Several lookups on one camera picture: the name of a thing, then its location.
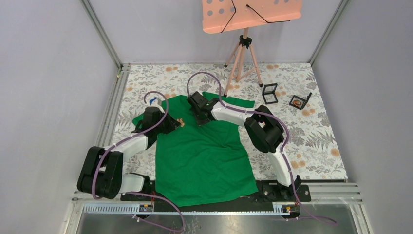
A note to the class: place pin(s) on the pink music stand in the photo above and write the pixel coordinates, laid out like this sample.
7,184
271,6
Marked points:
221,16

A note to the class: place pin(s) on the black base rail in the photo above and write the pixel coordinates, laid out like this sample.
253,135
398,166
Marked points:
269,192

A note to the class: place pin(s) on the green t-shirt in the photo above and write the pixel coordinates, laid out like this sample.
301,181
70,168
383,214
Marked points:
196,165

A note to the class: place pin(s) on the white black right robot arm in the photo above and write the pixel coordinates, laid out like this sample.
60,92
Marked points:
268,134

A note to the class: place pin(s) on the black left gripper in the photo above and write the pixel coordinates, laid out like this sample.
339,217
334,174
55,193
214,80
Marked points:
173,124

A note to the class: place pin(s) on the floral table mat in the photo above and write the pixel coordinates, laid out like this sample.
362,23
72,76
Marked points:
312,148

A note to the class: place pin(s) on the black display box frame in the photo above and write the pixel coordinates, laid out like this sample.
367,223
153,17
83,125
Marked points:
269,93

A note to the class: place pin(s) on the black box with ring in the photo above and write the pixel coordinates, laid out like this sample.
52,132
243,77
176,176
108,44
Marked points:
299,102

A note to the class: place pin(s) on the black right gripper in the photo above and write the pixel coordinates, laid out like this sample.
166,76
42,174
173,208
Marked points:
199,122

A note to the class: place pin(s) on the orange brooch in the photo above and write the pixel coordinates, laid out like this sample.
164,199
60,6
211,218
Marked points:
180,120

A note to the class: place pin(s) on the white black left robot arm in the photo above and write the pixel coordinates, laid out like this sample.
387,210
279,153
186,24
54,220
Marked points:
102,173

